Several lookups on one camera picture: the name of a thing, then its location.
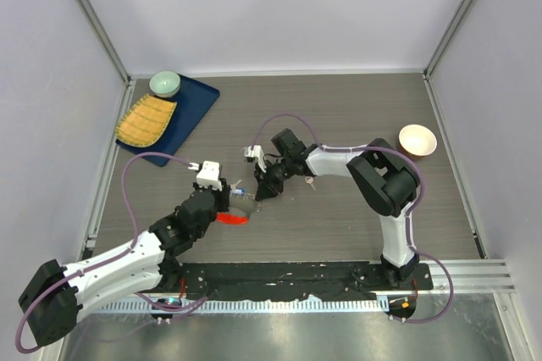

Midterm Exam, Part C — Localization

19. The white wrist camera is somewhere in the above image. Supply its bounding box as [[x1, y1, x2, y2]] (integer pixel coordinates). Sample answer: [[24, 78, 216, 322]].
[[188, 160, 223, 191], [243, 145, 267, 173]]

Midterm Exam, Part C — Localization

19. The silver key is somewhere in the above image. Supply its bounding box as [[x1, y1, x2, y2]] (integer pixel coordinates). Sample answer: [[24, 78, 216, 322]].
[[305, 176, 316, 191]]

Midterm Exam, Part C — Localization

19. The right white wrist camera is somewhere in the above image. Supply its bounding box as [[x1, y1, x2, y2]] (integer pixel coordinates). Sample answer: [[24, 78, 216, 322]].
[[243, 145, 267, 173]]

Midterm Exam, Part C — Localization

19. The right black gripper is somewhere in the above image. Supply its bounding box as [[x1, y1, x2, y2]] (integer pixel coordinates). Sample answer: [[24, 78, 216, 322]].
[[254, 156, 295, 203]]

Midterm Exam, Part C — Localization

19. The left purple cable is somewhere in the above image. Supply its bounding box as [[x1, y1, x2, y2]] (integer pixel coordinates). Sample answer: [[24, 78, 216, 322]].
[[14, 153, 198, 354]]

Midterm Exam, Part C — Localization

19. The grey keyring holder red handle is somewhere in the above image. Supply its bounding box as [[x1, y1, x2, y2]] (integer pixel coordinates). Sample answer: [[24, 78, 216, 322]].
[[216, 186, 261, 225]]

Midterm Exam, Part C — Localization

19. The left aluminium frame post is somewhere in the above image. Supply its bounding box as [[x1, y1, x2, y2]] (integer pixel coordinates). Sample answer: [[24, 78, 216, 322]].
[[75, 0, 131, 86]]

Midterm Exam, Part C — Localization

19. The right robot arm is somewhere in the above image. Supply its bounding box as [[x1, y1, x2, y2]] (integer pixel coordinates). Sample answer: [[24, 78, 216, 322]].
[[244, 129, 421, 289]]

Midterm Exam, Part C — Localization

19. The white brown bowl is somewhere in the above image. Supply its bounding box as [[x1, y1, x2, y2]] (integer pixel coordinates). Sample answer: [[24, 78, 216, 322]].
[[398, 124, 438, 158]]

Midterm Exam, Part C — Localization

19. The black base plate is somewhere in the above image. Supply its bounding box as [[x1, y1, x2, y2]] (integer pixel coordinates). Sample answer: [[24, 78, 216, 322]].
[[130, 259, 435, 301]]

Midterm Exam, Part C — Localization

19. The blue key tag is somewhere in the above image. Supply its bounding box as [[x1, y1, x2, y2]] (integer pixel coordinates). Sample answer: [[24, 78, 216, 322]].
[[232, 188, 246, 196]]

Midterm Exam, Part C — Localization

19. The slotted cable duct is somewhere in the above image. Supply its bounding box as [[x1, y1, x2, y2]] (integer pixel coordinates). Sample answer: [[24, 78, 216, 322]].
[[93, 296, 389, 314]]

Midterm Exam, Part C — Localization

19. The green ceramic bowl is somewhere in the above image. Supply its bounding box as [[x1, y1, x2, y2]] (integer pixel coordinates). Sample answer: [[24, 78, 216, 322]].
[[149, 70, 180, 98]]

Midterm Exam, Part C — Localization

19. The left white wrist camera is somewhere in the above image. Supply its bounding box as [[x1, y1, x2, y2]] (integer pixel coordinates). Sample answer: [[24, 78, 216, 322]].
[[188, 160, 223, 191]]

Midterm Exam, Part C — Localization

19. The right aluminium frame post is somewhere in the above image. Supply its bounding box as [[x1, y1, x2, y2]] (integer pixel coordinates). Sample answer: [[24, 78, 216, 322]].
[[423, 0, 476, 81]]

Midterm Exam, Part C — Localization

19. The yellow woven mat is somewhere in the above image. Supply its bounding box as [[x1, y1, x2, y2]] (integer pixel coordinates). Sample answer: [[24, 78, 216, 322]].
[[115, 94, 177, 148]]

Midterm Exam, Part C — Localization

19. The aluminium frame post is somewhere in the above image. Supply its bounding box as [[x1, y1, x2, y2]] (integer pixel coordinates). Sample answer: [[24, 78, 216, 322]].
[[423, 0, 476, 81], [75, 0, 131, 86]]

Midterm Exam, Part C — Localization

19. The blue tray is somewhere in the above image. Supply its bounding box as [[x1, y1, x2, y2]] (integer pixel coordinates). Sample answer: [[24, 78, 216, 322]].
[[116, 74, 220, 167]]

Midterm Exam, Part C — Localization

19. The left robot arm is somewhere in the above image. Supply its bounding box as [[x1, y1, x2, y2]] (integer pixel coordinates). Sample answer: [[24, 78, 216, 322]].
[[15, 179, 230, 353]]

